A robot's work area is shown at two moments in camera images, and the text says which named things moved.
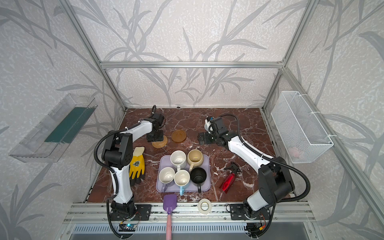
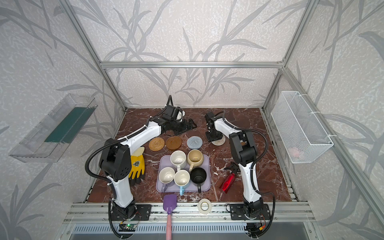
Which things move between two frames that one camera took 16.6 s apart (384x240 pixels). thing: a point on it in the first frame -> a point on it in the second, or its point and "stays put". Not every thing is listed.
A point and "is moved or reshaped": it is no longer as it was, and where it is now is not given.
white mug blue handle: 181,178 stays put
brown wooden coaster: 178,136 is moved or reshaped
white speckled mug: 178,159 stays put
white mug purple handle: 166,175 stays put
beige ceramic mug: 194,158 stays put
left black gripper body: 154,135 -> 182,126
